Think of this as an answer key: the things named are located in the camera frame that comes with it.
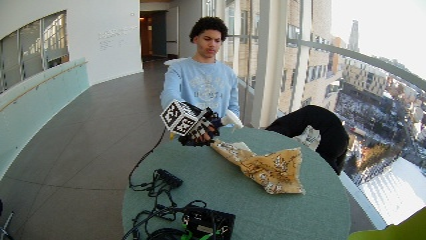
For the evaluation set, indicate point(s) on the yellow-green object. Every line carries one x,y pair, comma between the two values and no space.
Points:
394,230

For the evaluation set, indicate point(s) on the tan patterned cloth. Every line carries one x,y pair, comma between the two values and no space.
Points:
266,166

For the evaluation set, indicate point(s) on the black power adapter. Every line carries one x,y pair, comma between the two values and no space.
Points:
169,177

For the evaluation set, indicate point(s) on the white column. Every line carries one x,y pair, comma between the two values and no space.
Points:
270,60

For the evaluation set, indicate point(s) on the grey balcony railing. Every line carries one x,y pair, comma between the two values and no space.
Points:
367,58

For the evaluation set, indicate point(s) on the white marker cube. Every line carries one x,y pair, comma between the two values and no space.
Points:
179,117

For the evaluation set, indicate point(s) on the the person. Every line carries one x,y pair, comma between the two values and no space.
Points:
201,85

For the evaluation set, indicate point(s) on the wooden wall handrail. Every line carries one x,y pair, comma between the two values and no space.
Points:
39,85

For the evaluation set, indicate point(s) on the black electronics box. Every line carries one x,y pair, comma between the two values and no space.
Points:
207,223

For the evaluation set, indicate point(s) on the wall window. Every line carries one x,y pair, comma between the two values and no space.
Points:
33,46

